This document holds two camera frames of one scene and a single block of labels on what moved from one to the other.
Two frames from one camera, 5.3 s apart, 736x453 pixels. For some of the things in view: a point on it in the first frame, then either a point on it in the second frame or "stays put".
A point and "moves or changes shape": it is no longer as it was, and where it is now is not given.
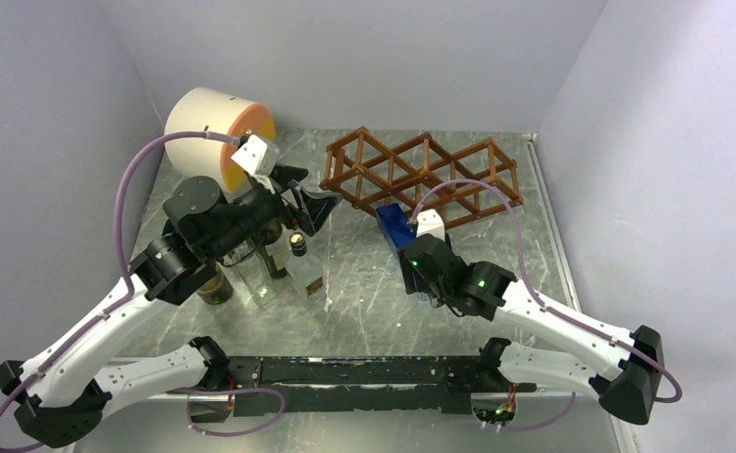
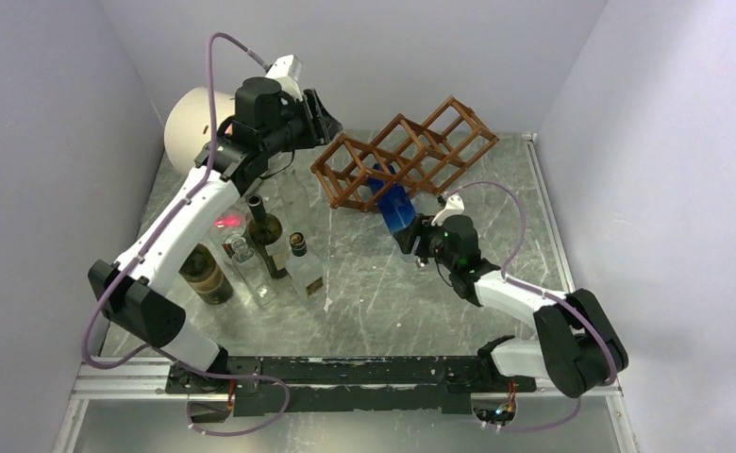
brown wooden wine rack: (422, 174) moves or changes shape
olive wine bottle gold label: (218, 291) stays put
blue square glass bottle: (395, 226) moves or changes shape
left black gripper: (314, 207) to (323, 127)
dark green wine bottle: (274, 243) stays put
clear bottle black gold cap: (305, 270) stays put
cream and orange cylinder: (207, 109) stays put
